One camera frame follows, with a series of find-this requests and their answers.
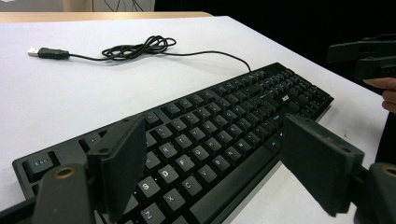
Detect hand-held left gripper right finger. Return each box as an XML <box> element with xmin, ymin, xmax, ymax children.
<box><xmin>280</xmin><ymin>113</ymin><xmax>365</xmax><ymax>217</ymax></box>

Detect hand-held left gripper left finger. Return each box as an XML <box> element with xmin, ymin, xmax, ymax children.
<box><xmin>86</xmin><ymin>115</ymin><xmax>148</xmax><ymax>223</ymax></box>

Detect light wooden shelf unit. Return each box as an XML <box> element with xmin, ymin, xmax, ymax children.
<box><xmin>62</xmin><ymin>0</ymin><xmax>94</xmax><ymax>13</ymax></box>

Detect black keyboard cable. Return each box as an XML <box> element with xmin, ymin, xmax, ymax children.
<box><xmin>27</xmin><ymin>35</ymin><xmax>252</xmax><ymax>73</ymax></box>

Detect light wooden table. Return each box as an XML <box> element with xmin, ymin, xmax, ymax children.
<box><xmin>0</xmin><ymin>11</ymin><xmax>215</xmax><ymax>24</ymax></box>

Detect black computer keyboard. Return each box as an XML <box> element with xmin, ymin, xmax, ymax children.
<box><xmin>12</xmin><ymin>62</ymin><xmax>335</xmax><ymax>224</ymax></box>

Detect bundle of black floor cables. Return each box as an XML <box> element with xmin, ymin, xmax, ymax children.
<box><xmin>92</xmin><ymin>0</ymin><xmax>145</xmax><ymax>13</ymax></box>

